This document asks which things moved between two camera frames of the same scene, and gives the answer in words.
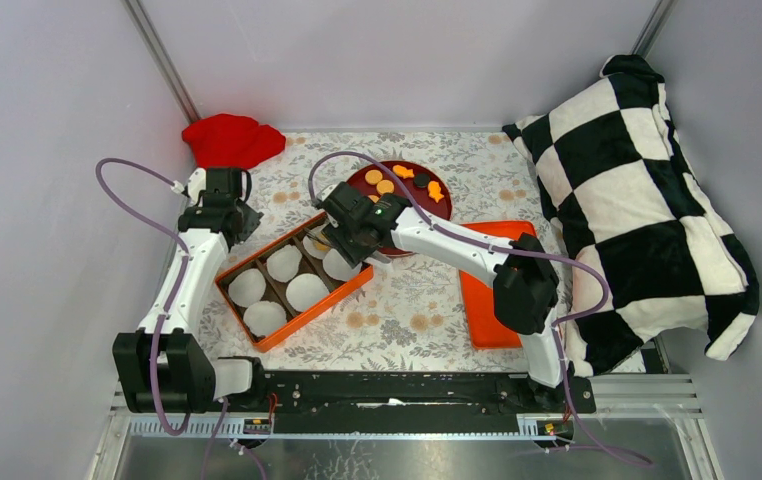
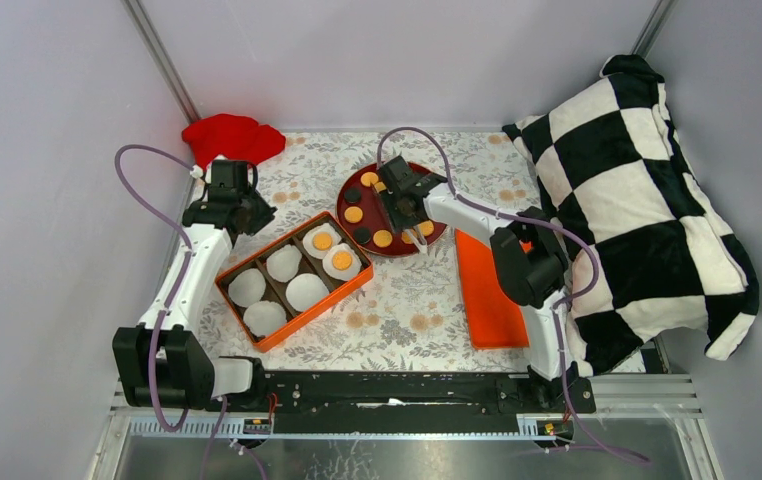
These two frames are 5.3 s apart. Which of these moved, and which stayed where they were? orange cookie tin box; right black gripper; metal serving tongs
Moved: metal serving tongs; right black gripper
Stayed: orange cookie tin box
